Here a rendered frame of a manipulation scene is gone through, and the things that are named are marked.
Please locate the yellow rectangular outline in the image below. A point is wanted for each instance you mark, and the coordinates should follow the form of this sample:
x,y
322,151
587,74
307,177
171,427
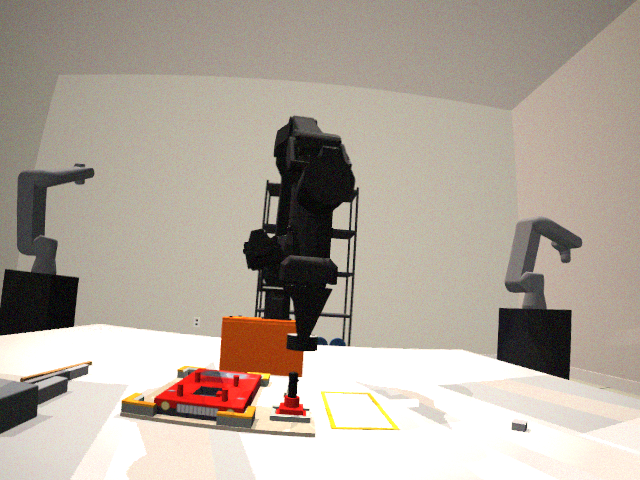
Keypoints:
x,y
332,423

